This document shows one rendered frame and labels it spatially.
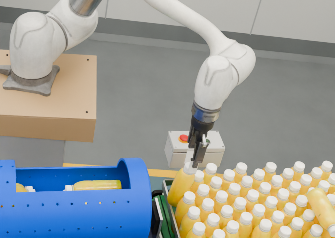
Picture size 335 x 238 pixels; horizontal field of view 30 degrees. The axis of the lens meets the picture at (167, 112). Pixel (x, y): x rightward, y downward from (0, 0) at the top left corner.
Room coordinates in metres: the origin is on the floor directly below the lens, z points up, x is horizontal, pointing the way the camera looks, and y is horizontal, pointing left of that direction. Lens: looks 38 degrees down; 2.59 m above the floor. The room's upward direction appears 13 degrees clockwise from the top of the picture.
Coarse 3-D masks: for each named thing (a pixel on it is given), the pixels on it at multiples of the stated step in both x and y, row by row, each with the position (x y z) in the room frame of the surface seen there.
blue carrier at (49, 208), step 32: (0, 160) 1.36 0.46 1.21; (128, 160) 1.47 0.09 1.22; (0, 192) 1.22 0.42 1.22; (32, 192) 1.25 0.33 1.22; (64, 192) 1.28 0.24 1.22; (96, 192) 1.31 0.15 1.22; (128, 192) 1.34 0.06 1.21; (0, 224) 1.16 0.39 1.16; (32, 224) 1.19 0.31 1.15; (64, 224) 1.22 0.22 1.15; (96, 224) 1.25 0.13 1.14; (128, 224) 1.28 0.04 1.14
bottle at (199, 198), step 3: (195, 192) 1.58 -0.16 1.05; (198, 192) 1.57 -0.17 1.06; (195, 195) 1.57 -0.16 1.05; (198, 195) 1.56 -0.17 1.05; (201, 195) 1.56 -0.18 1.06; (204, 195) 1.56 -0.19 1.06; (207, 195) 1.57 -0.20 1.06; (195, 198) 1.56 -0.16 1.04; (198, 198) 1.55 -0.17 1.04; (201, 198) 1.55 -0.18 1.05; (204, 198) 1.56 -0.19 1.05; (195, 201) 1.55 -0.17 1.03; (198, 201) 1.55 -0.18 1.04; (201, 201) 1.55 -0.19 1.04; (198, 204) 1.55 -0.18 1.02
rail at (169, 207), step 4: (164, 180) 1.67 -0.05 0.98; (164, 184) 1.65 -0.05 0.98; (164, 188) 1.64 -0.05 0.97; (164, 192) 1.63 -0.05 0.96; (164, 196) 1.62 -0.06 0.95; (168, 204) 1.56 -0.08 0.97; (168, 208) 1.55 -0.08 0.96; (168, 212) 1.55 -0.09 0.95; (172, 212) 1.52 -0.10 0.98; (172, 216) 1.51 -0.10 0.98; (172, 220) 1.50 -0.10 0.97; (172, 224) 1.49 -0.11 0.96; (176, 224) 1.47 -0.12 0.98; (176, 228) 1.46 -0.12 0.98; (176, 232) 1.44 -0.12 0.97; (176, 236) 1.44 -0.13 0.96
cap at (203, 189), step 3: (201, 186) 1.58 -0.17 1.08; (204, 186) 1.58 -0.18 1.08; (207, 186) 1.59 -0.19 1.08; (198, 189) 1.57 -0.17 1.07; (201, 189) 1.57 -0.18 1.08; (204, 189) 1.57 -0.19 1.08; (207, 189) 1.57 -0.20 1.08; (201, 192) 1.56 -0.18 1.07; (204, 192) 1.56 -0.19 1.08; (207, 192) 1.56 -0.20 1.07
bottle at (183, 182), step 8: (176, 176) 1.58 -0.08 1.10; (184, 176) 1.56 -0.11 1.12; (192, 176) 1.57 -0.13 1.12; (176, 184) 1.56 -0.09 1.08; (184, 184) 1.55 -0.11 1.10; (192, 184) 1.57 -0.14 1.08; (168, 192) 1.58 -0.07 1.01; (176, 192) 1.56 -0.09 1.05; (184, 192) 1.56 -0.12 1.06; (168, 200) 1.56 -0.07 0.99; (176, 200) 1.55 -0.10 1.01
